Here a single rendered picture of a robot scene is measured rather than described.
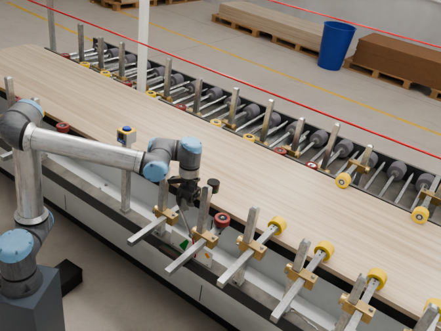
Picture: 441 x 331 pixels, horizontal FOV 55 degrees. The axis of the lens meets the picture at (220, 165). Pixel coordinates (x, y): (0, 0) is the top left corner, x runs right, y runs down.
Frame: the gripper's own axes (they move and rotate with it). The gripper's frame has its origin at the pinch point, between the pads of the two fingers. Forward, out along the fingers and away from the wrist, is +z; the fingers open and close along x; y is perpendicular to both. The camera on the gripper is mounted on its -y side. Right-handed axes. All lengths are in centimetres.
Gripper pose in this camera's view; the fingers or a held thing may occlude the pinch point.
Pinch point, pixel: (182, 208)
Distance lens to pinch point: 196.2
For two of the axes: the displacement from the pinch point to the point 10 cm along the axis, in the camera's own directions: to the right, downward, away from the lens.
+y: 8.1, 3.9, -4.3
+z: -1.2, 8.4, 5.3
